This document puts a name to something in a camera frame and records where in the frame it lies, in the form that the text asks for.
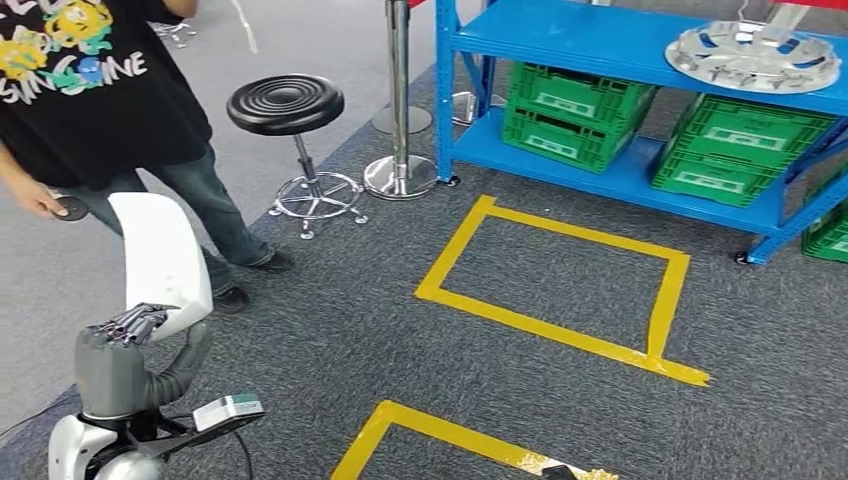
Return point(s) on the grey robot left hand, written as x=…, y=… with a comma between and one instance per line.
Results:
x=109, y=371

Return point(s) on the person's right hand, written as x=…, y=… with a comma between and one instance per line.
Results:
x=40, y=199

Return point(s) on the black round disc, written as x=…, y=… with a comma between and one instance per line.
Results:
x=77, y=209

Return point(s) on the white curved plastic part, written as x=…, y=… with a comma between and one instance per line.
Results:
x=159, y=252

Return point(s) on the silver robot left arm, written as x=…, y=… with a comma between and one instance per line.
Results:
x=69, y=444

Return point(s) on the person's right forearm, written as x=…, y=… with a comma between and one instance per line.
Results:
x=13, y=169

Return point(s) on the blue metal shelf rack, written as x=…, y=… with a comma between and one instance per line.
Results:
x=583, y=36

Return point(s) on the person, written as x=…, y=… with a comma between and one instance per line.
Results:
x=99, y=112

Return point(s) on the chrome swivel stool base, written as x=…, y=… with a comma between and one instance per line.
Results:
x=173, y=33

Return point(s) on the black round seat stool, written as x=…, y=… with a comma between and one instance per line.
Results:
x=285, y=102

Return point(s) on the yellow floor tape square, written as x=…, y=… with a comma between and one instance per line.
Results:
x=563, y=334
x=430, y=427

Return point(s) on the chrome stanchion base disc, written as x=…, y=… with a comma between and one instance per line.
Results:
x=421, y=120

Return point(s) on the belt barrier stanchion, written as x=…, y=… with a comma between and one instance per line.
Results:
x=464, y=109

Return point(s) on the silver wheel hubcap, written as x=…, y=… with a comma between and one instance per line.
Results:
x=755, y=60

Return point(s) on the open green plastic crate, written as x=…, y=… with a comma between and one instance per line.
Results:
x=828, y=238

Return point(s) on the red barrier belt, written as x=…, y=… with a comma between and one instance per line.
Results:
x=818, y=2

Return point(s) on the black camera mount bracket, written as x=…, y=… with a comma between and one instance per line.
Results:
x=166, y=434

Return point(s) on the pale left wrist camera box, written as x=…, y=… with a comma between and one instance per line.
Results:
x=225, y=411

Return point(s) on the chrome stanchion post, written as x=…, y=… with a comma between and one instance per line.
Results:
x=399, y=99

